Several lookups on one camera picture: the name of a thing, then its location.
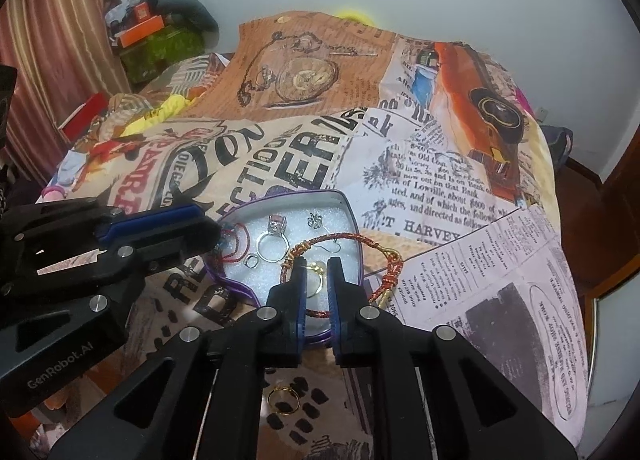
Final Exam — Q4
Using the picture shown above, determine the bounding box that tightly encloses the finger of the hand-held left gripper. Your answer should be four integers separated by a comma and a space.
0, 197, 204, 247
0, 219, 222, 367

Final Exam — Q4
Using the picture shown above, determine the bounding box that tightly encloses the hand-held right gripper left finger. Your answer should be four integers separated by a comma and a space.
47, 259, 309, 460

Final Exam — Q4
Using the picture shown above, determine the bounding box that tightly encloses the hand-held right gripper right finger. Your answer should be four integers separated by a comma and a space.
326, 256, 577, 460

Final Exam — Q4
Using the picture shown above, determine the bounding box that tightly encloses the red gold braided bracelet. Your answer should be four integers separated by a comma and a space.
279, 232, 405, 319

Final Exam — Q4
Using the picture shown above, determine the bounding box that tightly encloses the purple heart-shaped tin box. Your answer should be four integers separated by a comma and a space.
204, 189, 366, 347

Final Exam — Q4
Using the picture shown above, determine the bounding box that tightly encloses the yellow cloth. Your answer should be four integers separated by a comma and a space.
122, 95, 201, 137

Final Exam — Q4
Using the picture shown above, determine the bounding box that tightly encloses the red box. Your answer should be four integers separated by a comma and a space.
60, 92, 109, 137

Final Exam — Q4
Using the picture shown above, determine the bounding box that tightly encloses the newspaper printed blanket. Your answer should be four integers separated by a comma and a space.
10, 12, 589, 460

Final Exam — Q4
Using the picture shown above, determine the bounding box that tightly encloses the green box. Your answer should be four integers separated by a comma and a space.
119, 25, 206, 84

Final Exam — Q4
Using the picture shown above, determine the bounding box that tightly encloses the orange box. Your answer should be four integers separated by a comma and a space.
117, 15, 169, 48

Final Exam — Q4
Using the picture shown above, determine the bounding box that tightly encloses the striped brown curtain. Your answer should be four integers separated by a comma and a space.
0, 0, 134, 161

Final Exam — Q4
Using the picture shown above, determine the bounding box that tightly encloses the white plastic bag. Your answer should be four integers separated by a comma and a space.
105, 0, 166, 26

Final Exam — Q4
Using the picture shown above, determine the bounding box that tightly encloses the dark green plush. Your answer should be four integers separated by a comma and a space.
160, 0, 219, 34

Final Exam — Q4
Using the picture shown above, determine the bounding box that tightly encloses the dark bag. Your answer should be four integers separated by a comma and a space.
542, 125, 574, 171

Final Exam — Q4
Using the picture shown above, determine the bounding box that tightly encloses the yellow plastic object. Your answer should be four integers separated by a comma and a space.
336, 2, 376, 26

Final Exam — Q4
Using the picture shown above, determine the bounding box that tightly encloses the gold ring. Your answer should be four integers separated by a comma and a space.
306, 262, 326, 299
267, 384, 301, 415

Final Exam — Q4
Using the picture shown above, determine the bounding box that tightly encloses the red string bracelet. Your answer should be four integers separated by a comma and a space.
220, 222, 251, 261

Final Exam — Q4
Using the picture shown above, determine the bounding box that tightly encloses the silver ring with pink stone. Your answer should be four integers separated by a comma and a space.
256, 214, 291, 261

